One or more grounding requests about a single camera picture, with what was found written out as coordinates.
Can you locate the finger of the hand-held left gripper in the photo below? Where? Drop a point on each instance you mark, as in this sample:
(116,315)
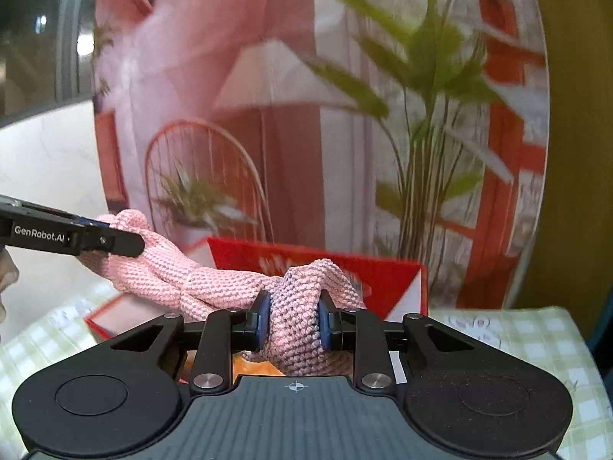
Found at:
(117,244)
(93,221)

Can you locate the brown wooden board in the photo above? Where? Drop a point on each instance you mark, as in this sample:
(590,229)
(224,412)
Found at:
(574,153)

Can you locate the green checked tablecloth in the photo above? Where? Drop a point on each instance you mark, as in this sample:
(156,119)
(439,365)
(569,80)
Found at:
(527,335)

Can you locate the pink knitted scarf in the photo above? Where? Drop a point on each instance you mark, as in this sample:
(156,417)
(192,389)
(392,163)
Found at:
(215,287)

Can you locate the red cardboard box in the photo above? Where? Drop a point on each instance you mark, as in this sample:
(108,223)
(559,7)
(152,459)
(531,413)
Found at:
(383,282)

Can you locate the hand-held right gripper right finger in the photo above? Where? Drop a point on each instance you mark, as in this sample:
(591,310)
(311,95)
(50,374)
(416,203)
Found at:
(325,321)

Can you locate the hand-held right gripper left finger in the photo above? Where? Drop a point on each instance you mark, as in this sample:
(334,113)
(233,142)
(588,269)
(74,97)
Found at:
(262,318)

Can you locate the dark window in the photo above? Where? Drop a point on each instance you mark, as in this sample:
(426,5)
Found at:
(38,33)

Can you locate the person's left hand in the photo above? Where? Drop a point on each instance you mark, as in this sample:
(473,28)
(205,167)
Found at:
(6,273)

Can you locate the printed room wall poster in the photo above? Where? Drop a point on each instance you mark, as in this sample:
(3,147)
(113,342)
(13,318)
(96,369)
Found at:
(335,105)

